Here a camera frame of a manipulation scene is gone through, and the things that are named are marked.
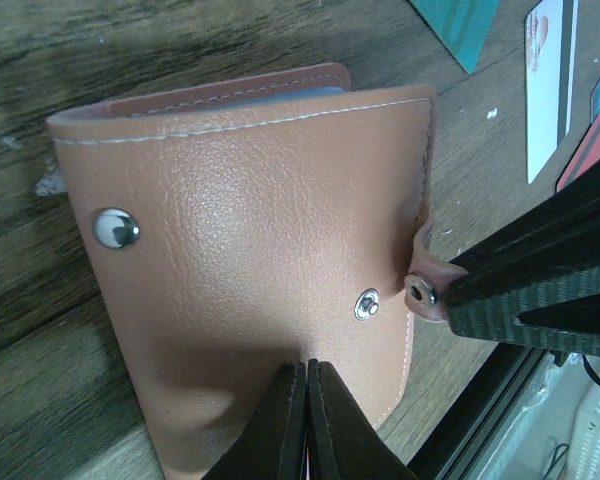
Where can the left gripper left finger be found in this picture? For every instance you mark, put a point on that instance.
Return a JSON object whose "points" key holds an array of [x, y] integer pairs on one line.
{"points": [[272, 444]]}

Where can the black aluminium front rail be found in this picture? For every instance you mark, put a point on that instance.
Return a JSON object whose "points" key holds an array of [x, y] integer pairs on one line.
{"points": [[461, 438]]}

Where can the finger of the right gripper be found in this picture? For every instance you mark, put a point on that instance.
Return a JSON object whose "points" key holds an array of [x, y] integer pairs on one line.
{"points": [[548, 299], [558, 235]]}

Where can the teal VIP card lower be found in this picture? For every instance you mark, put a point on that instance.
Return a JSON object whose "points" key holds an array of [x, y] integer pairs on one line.
{"points": [[462, 26]]}

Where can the pink leather card holder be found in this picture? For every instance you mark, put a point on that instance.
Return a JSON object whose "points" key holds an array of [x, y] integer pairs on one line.
{"points": [[237, 226]]}

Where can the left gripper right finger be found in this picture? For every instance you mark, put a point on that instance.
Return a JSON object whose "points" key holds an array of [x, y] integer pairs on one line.
{"points": [[341, 443]]}

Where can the white stripe card right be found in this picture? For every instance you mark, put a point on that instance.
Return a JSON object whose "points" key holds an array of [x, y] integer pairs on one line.
{"points": [[550, 47]]}

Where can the red card black stripe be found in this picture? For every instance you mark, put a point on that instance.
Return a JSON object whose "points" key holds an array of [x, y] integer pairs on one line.
{"points": [[585, 156]]}

